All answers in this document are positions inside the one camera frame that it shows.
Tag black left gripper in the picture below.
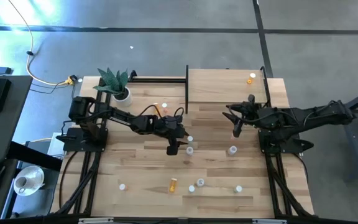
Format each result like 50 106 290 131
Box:
158 115 190 156

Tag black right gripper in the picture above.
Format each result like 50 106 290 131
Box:
221 94 262 138

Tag white plant pot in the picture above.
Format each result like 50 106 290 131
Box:
112 86 134 108

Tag green snake plant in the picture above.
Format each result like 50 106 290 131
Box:
92 67 129 96

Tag grey metal cart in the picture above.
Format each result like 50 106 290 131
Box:
331 83 358 181

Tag white box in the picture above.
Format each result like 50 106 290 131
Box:
26 132 67 158

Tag white cup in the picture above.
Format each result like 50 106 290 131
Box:
13 175 28 192

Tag black desk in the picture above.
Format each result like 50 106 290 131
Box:
0 74 64 224

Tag wooden shelf with black frame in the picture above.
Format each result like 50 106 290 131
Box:
185 64 275 114

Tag black metal rail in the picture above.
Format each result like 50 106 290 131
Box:
128 70 188 84

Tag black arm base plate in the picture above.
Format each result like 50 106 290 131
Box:
258 129 315 156
55 127 109 152

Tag black frame crossbar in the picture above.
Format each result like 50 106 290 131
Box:
0 215 358 224

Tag black aluminium frame rails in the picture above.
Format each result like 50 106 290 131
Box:
258 67 315 218
53 77 111 217

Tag silver bracket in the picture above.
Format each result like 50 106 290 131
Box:
78 217 114 224
252 218 288 224

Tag yellow extension cable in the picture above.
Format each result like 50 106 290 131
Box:
7 0 75 86

